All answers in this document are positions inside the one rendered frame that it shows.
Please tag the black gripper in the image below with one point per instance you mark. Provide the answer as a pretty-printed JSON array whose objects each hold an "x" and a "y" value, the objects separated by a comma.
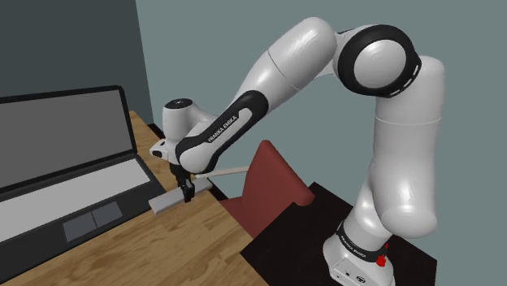
[{"x": 177, "y": 171}]

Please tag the grey rectangular block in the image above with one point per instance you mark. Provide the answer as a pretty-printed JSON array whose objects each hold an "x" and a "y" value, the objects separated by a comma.
[{"x": 168, "y": 201}]

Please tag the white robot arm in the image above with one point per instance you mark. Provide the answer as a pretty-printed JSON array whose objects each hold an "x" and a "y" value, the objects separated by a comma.
[{"x": 400, "y": 158}]

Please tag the pale wooden stick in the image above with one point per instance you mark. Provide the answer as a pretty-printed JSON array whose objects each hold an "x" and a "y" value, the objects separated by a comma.
[{"x": 225, "y": 172}]

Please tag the red chair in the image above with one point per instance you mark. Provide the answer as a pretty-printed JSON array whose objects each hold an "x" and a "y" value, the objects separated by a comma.
[{"x": 269, "y": 186}]

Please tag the black robot stand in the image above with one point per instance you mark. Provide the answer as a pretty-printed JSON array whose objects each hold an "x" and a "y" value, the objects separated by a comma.
[{"x": 293, "y": 245}]

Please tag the black open laptop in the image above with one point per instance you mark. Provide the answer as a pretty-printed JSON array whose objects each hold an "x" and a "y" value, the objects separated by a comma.
[{"x": 59, "y": 166}]

